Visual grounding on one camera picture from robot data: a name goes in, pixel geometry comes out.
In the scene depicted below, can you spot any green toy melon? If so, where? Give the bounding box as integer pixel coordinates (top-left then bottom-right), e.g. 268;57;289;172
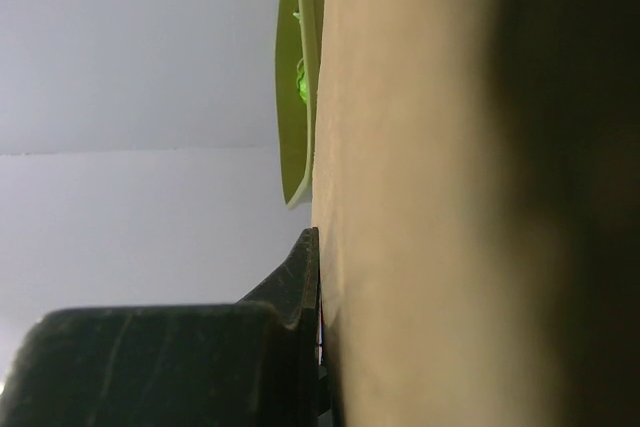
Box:
293;11;308;106

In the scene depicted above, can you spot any cardboard box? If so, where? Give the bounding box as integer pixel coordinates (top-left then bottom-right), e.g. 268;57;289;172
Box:
313;0;639;426

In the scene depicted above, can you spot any olive green plastic bin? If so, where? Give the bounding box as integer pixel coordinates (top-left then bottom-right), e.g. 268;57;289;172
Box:
275;0;324;209

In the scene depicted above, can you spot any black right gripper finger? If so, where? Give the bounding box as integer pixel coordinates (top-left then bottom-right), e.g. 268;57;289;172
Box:
1;228;319;427

